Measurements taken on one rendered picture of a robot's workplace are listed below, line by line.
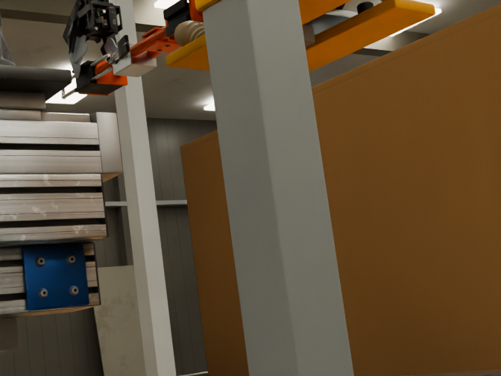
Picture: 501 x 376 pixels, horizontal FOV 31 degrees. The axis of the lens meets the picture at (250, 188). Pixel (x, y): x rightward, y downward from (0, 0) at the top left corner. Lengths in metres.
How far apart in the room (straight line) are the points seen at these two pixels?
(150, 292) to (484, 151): 4.16
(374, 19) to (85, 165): 0.50
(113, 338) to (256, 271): 11.31
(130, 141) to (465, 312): 4.28
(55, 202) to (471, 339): 0.58
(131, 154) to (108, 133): 3.84
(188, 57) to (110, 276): 10.77
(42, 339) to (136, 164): 7.02
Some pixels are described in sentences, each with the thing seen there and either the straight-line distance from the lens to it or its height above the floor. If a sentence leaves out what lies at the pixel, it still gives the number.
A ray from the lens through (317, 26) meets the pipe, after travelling 1.53.
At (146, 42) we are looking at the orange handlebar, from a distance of 1.77.
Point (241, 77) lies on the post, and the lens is 0.73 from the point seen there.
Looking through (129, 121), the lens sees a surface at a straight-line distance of 5.17.
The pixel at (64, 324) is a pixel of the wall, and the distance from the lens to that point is 12.07.
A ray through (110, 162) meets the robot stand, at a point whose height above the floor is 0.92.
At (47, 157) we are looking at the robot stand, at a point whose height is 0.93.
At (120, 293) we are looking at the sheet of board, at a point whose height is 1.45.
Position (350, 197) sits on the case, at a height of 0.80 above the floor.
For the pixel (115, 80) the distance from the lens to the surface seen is 1.93.
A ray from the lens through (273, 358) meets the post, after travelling 0.71.
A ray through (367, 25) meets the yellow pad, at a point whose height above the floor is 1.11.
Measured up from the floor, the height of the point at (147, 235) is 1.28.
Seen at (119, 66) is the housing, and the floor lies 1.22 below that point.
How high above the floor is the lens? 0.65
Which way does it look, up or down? 9 degrees up
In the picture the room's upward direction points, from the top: 8 degrees counter-clockwise
